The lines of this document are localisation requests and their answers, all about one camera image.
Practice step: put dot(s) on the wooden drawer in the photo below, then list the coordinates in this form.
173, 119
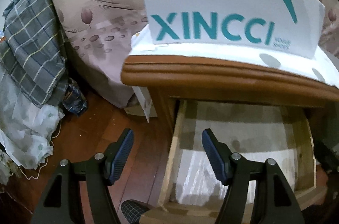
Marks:
306, 190

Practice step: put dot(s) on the white dotted table cover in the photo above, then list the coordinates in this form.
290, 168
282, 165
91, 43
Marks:
320, 67

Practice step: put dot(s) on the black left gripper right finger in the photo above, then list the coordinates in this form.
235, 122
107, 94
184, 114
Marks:
218, 156

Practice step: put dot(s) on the white patterned plastic bag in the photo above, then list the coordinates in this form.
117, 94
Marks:
26, 130

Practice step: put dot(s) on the white XINCCI shoe box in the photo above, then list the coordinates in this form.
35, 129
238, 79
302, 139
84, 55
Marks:
289, 26

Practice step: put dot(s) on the wooden nightstand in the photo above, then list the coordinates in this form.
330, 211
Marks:
168, 78

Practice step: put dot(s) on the dark blue crumpled wrapper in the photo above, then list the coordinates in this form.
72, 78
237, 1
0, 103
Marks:
74, 101

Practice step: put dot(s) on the checkered slipper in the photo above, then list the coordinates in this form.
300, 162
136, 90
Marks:
132, 210

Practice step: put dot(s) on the grey plaid cloth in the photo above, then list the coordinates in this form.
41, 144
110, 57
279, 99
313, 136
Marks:
33, 51

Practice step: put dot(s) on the white cardboard panel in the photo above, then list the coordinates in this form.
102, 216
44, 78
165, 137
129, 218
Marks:
145, 103

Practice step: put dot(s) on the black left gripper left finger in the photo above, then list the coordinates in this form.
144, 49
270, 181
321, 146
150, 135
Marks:
117, 154

